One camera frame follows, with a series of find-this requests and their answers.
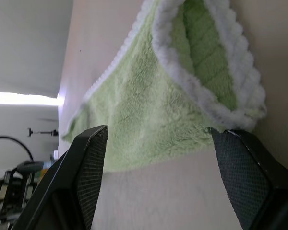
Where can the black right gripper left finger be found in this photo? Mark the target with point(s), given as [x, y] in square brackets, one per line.
[69, 187]

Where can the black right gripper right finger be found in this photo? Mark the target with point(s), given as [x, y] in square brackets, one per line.
[254, 182]

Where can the green towel with white trim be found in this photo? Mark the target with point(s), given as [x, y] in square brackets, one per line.
[144, 112]

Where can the black wall bracket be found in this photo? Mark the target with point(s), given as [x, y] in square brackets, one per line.
[42, 132]

